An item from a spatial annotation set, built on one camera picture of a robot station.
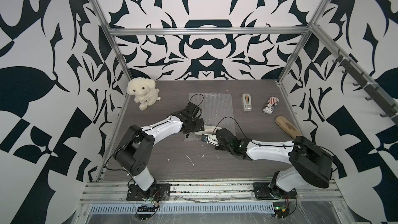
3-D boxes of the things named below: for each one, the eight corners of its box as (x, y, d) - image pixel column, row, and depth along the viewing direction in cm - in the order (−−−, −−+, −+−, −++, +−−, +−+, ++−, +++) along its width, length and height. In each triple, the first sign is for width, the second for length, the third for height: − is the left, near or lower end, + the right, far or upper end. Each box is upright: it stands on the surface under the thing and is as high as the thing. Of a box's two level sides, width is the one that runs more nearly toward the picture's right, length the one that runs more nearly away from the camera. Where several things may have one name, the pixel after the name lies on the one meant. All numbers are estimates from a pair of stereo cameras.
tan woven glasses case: (293, 139, 93) (296, 137, 90) (273, 120, 101) (275, 117, 99) (299, 135, 94) (301, 133, 92) (279, 116, 103) (281, 114, 100)
